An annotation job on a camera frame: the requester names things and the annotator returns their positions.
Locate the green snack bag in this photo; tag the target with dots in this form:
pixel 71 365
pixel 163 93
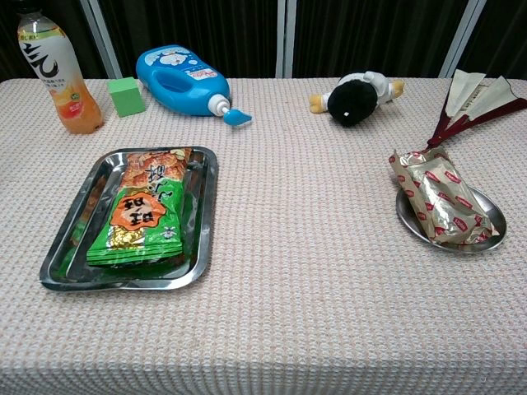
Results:
pixel 136 214

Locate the pink woven tablecloth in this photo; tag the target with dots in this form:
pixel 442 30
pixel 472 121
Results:
pixel 288 288

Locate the blue detergent bottle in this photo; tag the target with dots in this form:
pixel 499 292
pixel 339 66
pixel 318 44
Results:
pixel 193 88

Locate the black white plush toy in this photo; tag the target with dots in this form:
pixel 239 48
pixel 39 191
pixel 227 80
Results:
pixel 354 100

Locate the green cube block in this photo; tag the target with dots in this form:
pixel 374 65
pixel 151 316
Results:
pixel 127 98

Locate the black pleated curtain panel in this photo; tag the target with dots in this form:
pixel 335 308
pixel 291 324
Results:
pixel 506 33
pixel 82 49
pixel 206 24
pixel 370 33

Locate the rectangular steel tray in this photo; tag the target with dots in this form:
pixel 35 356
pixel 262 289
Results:
pixel 66 263

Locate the folding paper fan red ribs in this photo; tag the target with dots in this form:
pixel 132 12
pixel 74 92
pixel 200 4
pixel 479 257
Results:
pixel 465 94

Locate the round steel plate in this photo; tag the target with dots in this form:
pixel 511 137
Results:
pixel 493 215

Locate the orange drink bottle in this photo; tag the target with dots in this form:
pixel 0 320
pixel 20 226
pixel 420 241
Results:
pixel 62 82

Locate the white partition frame post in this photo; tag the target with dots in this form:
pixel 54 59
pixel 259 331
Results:
pixel 286 41
pixel 460 41
pixel 104 41

